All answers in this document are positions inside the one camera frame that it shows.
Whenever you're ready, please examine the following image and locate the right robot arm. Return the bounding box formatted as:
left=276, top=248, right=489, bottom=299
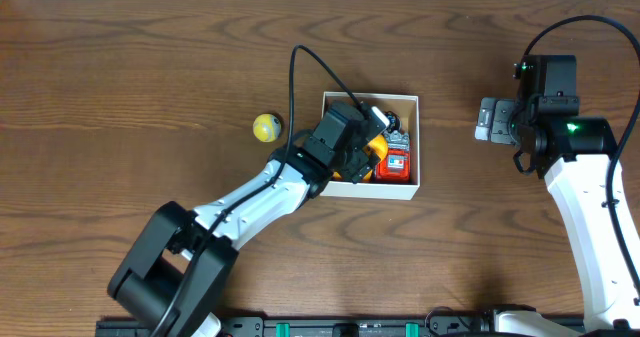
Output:
left=475, top=55, right=639, bottom=335

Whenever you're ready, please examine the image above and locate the orange dinosaur toy figure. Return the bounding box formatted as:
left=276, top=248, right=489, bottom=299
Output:
left=332, top=134, right=389, bottom=183

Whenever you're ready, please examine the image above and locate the black round cap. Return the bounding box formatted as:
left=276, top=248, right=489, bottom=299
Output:
left=384, top=111, right=402, bottom=133

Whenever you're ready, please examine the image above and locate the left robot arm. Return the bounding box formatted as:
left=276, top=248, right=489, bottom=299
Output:
left=107, top=102, right=389, bottom=336

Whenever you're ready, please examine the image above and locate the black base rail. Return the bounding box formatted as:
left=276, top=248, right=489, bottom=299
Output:
left=94, top=306, right=586, bottom=337

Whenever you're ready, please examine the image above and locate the yellow grey toy ball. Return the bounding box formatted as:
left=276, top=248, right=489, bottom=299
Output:
left=252, top=113, right=282, bottom=143

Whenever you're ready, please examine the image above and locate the red grey toy truck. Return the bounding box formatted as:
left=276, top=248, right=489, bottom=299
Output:
left=375, top=130, right=411, bottom=184

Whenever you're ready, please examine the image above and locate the white cardboard box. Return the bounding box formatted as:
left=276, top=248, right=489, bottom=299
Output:
left=321, top=93, right=421, bottom=200

